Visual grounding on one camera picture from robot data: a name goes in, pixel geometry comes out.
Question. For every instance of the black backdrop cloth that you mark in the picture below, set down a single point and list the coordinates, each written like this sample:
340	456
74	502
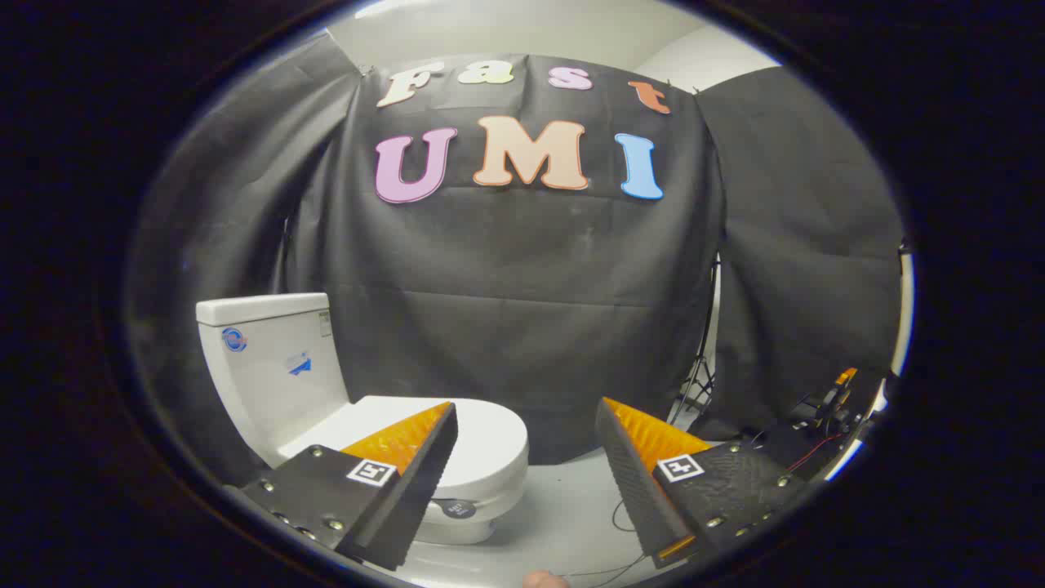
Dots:
522	286

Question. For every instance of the white ceramic toilet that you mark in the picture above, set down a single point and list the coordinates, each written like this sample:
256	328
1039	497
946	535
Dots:
261	367

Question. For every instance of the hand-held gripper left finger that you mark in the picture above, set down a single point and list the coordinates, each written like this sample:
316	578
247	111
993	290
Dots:
424	478

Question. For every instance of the white toilet lid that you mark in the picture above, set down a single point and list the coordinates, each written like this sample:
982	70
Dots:
490	441

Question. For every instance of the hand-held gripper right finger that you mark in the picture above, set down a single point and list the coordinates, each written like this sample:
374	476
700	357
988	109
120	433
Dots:
629	482

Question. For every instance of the black tripod stand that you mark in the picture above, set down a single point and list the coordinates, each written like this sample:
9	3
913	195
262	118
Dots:
700	369

